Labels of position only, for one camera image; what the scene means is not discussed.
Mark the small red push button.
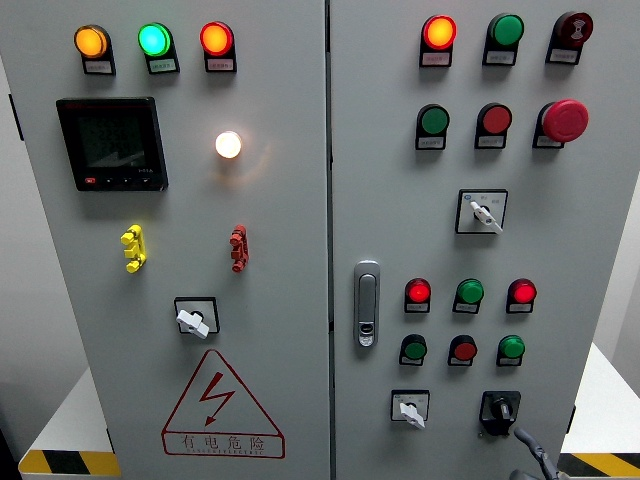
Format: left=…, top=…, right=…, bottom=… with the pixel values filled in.
left=450, top=335, right=479, bottom=362

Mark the large green push button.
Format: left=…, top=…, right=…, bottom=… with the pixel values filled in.
left=418, top=103, right=451, bottom=136

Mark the white handle switch blue mark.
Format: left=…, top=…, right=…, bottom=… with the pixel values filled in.
left=454, top=188, right=509, bottom=235

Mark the large red stop button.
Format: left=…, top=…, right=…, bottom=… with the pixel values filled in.
left=541, top=98, right=590, bottom=144

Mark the large red round lamp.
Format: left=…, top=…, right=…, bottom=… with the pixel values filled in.
left=199, top=21, right=235, bottom=57
left=422, top=14, right=458, bottom=51

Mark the white lamp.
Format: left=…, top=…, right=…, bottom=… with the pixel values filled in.
left=215, top=130, right=244, bottom=160

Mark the small green round lamp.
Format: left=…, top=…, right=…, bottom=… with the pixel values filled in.
left=498, top=335, right=527, bottom=361
left=456, top=278, right=485, bottom=305

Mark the small green push button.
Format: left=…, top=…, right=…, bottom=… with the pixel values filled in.
left=401, top=334, right=429, bottom=361

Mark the pale grey cabinet door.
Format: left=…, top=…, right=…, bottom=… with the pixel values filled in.
left=0, top=0, right=332, bottom=480
left=327, top=0, right=640, bottom=480

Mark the red warning triangle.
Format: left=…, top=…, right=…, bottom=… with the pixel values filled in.
left=160, top=348, right=287, bottom=460

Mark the black knob turn switch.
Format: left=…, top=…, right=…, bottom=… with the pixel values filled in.
left=478, top=390, right=522, bottom=438

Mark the silver door lock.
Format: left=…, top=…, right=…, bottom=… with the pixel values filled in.
left=353, top=259, right=382, bottom=351

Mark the large red push button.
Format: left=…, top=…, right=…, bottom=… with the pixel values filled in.
left=477, top=102, right=513, bottom=136

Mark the small yellow handle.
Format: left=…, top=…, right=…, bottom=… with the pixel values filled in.
left=120, top=224, right=148, bottom=274

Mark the small red round lamp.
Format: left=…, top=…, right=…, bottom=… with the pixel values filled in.
left=507, top=278, right=538, bottom=305
left=405, top=277, right=432, bottom=305

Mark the white handle turn switch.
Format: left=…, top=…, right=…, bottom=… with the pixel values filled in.
left=173, top=296, right=221, bottom=341
left=390, top=389, right=431, bottom=430

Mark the black yellow striped tape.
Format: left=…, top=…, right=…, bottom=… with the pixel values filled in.
left=557, top=452, right=640, bottom=479
left=18, top=450, right=122, bottom=479

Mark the large yellow round lamp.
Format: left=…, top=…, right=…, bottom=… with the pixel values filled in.
left=74, top=24, right=110, bottom=60

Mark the small red handle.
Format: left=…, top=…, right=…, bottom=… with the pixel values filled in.
left=229, top=224, right=250, bottom=274

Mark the black display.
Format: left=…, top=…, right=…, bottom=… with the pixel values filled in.
left=55, top=96, right=169, bottom=193

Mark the large green round lamp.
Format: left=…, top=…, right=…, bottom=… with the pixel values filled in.
left=487, top=13, right=525, bottom=49
left=137, top=22, right=174, bottom=58

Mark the dark red buzzer lamp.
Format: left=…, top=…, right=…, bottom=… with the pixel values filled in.
left=554, top=11, right=594, bottom=49

